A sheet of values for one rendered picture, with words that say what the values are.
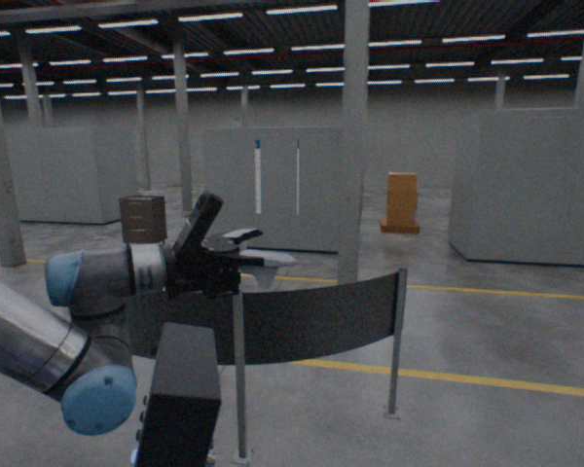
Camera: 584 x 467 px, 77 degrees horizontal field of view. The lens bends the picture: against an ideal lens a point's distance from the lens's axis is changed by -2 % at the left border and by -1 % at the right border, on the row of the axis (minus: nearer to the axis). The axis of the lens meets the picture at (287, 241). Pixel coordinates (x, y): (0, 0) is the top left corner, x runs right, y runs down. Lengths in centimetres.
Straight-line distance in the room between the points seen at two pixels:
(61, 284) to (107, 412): 19
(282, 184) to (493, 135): 319
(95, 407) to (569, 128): 641
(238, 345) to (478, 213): 490
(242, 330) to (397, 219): 658
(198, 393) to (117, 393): 20
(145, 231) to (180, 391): 624
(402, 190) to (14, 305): 784
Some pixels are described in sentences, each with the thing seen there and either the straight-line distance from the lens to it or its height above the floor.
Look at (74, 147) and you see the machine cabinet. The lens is 991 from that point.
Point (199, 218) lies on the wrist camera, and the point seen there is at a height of 151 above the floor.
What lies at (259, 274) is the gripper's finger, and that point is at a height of 142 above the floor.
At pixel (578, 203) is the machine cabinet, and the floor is 95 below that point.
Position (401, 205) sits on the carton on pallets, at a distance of 813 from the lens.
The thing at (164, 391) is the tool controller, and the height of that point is 125.
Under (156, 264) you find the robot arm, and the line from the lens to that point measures 57.
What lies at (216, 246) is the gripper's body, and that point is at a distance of 60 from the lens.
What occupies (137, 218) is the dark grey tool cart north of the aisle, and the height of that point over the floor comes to 56.
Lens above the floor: 161
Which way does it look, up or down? 13 degrees down
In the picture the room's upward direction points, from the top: straight up
